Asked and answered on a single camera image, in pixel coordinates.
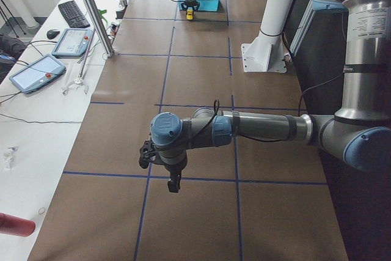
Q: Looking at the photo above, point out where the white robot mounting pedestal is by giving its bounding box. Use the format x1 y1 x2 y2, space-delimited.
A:
241 0 293 73

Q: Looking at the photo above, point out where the teach pendant tablet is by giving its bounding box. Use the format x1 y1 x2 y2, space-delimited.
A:
51 28 92 58
9 54 66 94

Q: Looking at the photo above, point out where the aluminium frame post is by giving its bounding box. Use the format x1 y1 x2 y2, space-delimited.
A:
83 0 114 57

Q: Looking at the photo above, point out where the crumpled white paper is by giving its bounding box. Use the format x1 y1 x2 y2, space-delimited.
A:
2 146 19 170

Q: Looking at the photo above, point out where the red cylinder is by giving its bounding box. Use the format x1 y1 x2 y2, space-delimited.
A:
1 213 35 237

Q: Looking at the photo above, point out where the white grabber tool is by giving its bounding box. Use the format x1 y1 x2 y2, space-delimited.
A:
61 42 92 96

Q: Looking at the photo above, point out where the near teach pendant tablet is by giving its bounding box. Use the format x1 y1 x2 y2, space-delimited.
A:
9 54 66 94

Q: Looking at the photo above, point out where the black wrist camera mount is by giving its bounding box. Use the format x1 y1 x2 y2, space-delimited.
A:
139 136 162 169

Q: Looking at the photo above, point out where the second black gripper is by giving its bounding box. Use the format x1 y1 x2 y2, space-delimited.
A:
180 0 200 13

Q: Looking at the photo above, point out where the yellow beetle toy car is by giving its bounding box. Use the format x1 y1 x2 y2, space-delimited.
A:
186 9 194 21

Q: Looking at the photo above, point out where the brown paper table cover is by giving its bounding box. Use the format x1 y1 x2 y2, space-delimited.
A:
29 0 348 260

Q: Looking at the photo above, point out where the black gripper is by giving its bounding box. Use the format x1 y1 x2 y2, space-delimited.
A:
164 160 187 193

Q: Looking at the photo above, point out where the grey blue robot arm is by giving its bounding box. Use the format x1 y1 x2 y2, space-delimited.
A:
139 0 390 193

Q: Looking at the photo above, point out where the far teach pendant tablet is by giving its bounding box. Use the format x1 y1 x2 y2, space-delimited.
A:
51 28 92 58

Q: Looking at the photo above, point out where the black computer mouse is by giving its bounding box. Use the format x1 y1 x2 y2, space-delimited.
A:
46 29 60 40

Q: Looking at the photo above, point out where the black computer keyboard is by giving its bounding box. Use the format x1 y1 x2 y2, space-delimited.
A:
57 0 90 28

